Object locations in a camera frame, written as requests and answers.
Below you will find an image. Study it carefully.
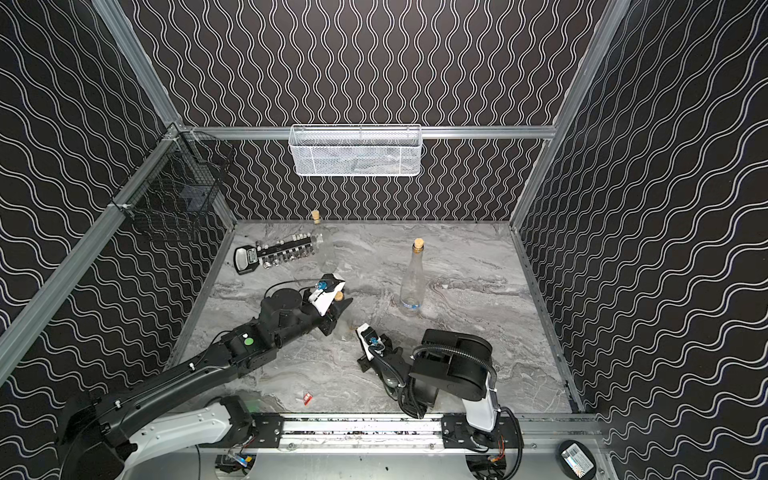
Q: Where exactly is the short clear corked bottle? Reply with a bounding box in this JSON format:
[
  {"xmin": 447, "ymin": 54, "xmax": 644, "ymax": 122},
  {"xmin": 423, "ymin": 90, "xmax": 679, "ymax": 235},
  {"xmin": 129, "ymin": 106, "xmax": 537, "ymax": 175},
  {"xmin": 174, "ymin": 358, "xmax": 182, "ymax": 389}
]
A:
[{"xmin": 311, "ymin": 210, "xmax": 337, "ymax": 274}]

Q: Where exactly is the metal base rail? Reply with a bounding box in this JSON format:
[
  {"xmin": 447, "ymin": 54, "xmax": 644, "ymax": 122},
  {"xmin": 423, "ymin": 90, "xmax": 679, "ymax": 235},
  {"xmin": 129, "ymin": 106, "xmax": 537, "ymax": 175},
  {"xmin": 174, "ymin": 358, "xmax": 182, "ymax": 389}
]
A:
[{"xmin": 197, "ymin": 411, "xmax": 601, "ymax": 454}]

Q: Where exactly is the white wire mesh basket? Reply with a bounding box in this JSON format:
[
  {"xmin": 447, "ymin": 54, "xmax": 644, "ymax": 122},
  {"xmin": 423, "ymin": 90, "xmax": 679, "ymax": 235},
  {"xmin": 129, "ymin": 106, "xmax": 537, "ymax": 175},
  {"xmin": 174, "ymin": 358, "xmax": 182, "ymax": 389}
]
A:
[{"xmin": 288, "ymin": 124, "xmax": 423, "ymax": 177}]

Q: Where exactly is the tall clear corked bottle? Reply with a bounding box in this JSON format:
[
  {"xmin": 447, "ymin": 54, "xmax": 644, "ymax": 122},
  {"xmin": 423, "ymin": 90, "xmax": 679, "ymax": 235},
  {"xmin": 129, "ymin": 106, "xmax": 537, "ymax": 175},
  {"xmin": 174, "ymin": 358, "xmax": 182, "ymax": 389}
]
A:
[{"xmin": 400, "ymin": 238, "xmax": 426, "ymax": 313}]

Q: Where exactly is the clear bottle with orange label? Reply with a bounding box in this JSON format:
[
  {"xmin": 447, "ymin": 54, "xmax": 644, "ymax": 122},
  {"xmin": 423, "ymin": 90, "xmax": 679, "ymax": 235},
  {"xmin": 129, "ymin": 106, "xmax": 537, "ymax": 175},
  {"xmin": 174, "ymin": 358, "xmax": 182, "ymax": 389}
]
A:
[{"xmin": 333, "ymin": 291, "xmax": 354, "ymax": 342}]

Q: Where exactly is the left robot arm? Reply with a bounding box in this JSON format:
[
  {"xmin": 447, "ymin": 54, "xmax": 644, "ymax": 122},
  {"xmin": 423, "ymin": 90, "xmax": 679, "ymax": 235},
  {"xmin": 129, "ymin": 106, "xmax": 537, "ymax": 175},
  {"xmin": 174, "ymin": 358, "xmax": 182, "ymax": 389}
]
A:
[{"xmin": 55, "ymin": 288, "xmax": 353, "ymax": 479}]

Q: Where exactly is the black wire basket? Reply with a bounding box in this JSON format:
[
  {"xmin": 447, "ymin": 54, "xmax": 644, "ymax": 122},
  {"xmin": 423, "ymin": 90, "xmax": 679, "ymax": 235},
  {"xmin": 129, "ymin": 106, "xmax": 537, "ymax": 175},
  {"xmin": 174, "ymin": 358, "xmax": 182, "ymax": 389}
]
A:
[{"xmin": 119, "ymin": 131, "xmax": 235, "ymax": 244}]

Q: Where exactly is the black round device with label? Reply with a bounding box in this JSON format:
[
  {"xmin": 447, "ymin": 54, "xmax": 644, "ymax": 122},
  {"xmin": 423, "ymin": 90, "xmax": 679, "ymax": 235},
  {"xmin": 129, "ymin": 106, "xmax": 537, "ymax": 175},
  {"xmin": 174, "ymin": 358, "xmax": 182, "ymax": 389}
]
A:
[{"xmin": 556, "ymin": 440, "xmax": 598, "ymax": 480}]

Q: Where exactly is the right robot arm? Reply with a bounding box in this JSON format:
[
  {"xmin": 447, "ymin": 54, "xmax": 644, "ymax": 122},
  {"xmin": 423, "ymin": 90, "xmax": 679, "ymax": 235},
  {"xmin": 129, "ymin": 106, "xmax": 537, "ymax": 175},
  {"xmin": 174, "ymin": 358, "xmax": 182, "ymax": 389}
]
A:
[{"xmin": 356, "ymin": 324, "xmax": 523, "ymax": 463}]

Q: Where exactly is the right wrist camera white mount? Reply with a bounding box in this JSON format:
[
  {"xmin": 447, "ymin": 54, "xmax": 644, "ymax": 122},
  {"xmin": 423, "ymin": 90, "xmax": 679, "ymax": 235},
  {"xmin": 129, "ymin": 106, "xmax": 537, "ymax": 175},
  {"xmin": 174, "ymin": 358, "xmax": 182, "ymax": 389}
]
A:
[{"xmin": 356, "ymin": 323, "xmax": 386, "ymax": 362}]

